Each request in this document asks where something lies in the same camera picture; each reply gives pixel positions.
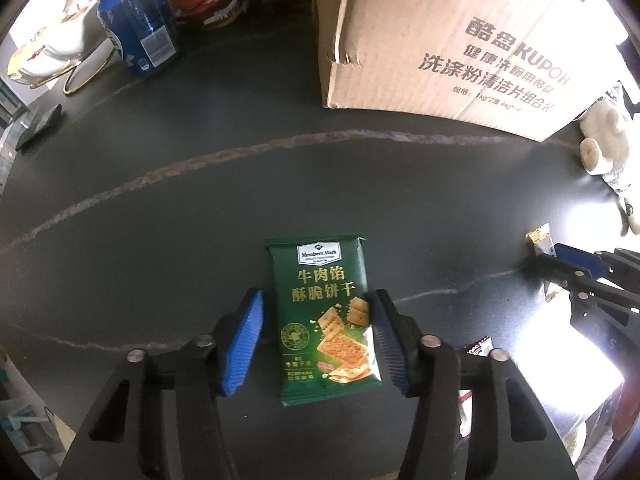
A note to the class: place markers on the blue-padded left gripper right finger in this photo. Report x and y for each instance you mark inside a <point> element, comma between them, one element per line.
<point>511,435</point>

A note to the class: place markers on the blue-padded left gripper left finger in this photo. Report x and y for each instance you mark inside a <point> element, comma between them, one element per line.
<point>122,435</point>

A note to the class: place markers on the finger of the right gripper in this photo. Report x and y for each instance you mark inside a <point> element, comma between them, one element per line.
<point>577,279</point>
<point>620,267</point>

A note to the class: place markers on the small gold white candy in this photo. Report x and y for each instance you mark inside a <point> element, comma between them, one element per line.
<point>540,240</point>

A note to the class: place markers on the green beef cracker packet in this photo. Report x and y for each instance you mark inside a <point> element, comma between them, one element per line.
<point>324,318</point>

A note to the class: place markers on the red white snack packet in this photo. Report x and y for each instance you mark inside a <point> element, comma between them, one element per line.
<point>481,347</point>

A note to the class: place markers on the white plush toy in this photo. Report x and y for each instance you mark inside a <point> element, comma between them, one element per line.
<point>610,149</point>

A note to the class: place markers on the brown cardboard box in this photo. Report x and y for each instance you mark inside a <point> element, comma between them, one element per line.
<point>526,67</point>

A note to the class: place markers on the blue soda can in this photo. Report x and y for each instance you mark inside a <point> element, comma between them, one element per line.
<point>142,32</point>

